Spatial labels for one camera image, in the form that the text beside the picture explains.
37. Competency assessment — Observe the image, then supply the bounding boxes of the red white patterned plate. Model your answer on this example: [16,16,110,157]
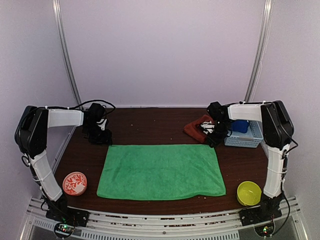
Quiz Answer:
[62,171,88,196]

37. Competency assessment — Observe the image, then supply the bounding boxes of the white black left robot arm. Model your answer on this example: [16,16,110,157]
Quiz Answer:
[14,100,226,202]

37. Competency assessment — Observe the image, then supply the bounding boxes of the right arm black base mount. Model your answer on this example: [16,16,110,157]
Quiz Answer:
[239,200,282,226]

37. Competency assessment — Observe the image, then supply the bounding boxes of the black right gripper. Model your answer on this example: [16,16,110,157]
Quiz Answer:
[207,120,231,147]

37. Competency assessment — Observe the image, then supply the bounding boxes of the yellow-green bowl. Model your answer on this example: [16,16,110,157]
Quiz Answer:
[236,181,262,207]

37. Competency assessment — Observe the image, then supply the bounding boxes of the aluminium front rail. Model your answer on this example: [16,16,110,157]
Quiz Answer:
[24,197,301,240]

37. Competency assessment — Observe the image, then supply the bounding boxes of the light blue perforated basket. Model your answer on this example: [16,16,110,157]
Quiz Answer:
[224,121,264,148]

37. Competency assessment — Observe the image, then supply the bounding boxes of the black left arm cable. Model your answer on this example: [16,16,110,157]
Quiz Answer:
[69,99,117,118]

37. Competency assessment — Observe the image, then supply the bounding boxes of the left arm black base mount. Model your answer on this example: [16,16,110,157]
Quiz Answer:
[45,197,90,227]

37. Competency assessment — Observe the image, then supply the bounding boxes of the green microfibre towel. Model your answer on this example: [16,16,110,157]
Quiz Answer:
[96,144,227,201]

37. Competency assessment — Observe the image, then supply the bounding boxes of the left aluminium frame post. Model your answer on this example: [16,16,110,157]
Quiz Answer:
[52,0,82,105]

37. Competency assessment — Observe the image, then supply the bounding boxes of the aluminium frame post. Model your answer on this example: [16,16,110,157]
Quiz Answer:
[52,0,82,105]
[244,0,274,103]

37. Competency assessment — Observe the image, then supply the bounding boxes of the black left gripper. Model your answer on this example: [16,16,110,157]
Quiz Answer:
[83,123,112,145]

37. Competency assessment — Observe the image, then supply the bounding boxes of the right aluminium frame post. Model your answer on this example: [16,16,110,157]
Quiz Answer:
[244,0,274,103]

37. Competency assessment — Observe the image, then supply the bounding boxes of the dark red towel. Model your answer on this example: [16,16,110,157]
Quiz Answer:
[183,114,213,144]

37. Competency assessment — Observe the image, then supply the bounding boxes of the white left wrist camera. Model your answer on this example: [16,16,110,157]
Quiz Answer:
[96,118,109,131]

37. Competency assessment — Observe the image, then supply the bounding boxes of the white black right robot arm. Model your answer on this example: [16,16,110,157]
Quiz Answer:
[206,100,294,199]

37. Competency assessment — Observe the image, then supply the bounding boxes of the blue folded towel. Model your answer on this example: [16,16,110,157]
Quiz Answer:
[231,120,250,134]

